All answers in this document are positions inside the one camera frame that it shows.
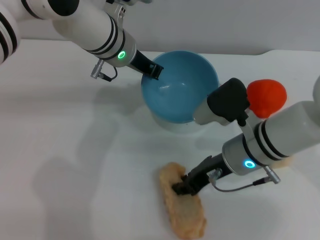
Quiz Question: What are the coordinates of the blue bowl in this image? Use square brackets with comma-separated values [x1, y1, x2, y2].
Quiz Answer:
[140, 50, 220, 134]

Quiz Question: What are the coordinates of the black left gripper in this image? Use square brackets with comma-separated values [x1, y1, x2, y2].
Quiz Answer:
[128, 49, 165, 82]

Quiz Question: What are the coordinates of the round beige bread bun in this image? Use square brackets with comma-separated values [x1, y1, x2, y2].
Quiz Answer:
[271, 154, 295, 169]

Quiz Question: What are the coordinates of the arm connector cable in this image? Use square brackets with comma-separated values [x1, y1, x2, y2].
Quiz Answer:
[90, 62, 118, 82]
[208, 166, 282, 193]

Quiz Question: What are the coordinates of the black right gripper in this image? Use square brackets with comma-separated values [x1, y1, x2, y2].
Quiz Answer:
[171, 153, 234, 196]

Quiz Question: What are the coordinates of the left arm connector cable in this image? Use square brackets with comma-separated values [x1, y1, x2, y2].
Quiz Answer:
[90, 62, 118, 82]

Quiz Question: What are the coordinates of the long ridged bread loaf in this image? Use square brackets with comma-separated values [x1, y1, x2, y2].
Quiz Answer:
[158, 161, 208, 239]

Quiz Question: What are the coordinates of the right arm connector cable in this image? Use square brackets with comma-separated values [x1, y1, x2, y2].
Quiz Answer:
[208, 166, 282, 193]

